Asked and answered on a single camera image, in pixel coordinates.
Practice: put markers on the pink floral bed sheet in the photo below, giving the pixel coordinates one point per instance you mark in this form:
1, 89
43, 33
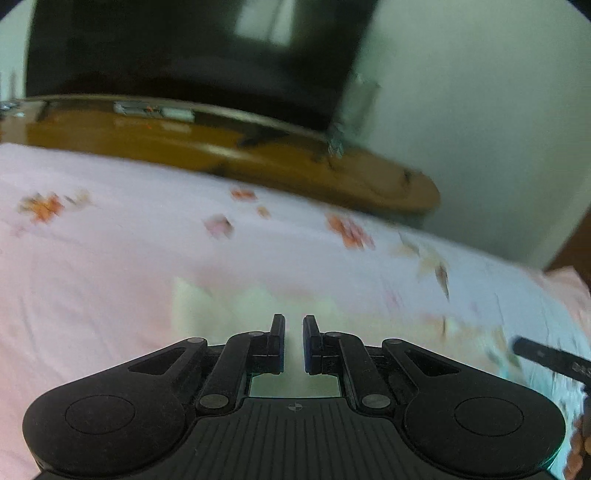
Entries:
91, 246

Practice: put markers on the silver set-top box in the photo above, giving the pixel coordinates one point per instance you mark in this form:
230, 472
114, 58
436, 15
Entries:
147, 110

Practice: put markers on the wooden tv bench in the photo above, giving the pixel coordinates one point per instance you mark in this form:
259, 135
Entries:
225, 143

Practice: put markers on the person's right hand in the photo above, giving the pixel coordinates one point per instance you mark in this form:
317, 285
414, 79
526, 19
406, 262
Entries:
579, 451

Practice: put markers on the white knit sweater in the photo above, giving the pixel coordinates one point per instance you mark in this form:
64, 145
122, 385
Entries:
217, 315

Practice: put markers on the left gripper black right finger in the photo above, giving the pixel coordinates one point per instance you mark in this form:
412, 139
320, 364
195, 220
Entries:
344, 356

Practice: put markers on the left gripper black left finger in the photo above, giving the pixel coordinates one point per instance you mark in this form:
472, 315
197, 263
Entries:
228, 369

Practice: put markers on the black curved television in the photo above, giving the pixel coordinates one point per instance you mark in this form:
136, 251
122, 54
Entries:
284, 60

